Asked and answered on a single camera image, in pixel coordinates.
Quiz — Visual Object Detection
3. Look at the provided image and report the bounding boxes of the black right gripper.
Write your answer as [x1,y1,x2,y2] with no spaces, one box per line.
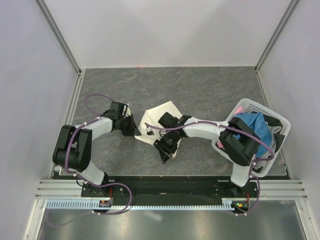
[153,130,180,164]

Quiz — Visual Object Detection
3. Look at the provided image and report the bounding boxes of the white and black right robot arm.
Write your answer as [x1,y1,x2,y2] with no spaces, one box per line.
[153,112,261,197]

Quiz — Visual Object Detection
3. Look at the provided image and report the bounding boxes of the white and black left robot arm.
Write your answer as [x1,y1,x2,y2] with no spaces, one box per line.
[52,105,141,197]

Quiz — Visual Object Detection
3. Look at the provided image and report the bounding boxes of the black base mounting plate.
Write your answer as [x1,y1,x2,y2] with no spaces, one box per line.
[81,176,258,205]

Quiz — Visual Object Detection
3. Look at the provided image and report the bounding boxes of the pink cloth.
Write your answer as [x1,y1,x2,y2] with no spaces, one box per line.
[215,106,245,151]

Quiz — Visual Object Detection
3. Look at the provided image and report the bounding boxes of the blue cloth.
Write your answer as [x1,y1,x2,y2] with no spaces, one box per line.
[234,112,273,148]

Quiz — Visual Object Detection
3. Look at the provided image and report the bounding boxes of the white plastic laundry basket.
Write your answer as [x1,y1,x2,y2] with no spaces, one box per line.
[226,98,291,182]

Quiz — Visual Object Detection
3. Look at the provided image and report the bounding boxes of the black cloth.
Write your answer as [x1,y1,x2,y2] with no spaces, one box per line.
[263,114,285,153]

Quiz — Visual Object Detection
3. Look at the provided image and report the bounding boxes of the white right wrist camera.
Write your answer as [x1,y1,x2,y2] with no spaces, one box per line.
[145,123,155,136]

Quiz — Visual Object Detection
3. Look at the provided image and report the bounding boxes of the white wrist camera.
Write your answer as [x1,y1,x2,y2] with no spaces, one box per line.
[145,123,155,136]
[122,104,131,118]

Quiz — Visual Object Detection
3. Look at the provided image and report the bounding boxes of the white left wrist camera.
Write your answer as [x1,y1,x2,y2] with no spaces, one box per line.
[122,104,131,118]

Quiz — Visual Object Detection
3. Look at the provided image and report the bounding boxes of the left aluminium frame post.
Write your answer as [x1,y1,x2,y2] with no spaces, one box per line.
[34,0,83,75]

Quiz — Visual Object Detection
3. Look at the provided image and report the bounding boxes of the aluminium frame post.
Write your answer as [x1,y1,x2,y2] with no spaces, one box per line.
[254,0,301,72]
[34,0,83,75]

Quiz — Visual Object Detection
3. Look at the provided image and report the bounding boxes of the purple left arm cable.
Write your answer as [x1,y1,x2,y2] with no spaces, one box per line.
[46,93,133,227]

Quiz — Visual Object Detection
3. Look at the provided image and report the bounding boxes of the grey slotted cable duct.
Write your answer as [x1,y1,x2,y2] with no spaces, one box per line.
[46,199,240,211]

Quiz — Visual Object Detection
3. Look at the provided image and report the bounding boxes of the aluminium front frame rails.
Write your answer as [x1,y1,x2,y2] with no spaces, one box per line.
[23,179,320,240]

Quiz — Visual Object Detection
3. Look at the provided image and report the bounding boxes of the right aluminium frame post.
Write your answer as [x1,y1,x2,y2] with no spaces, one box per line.
[254,0,301,72]

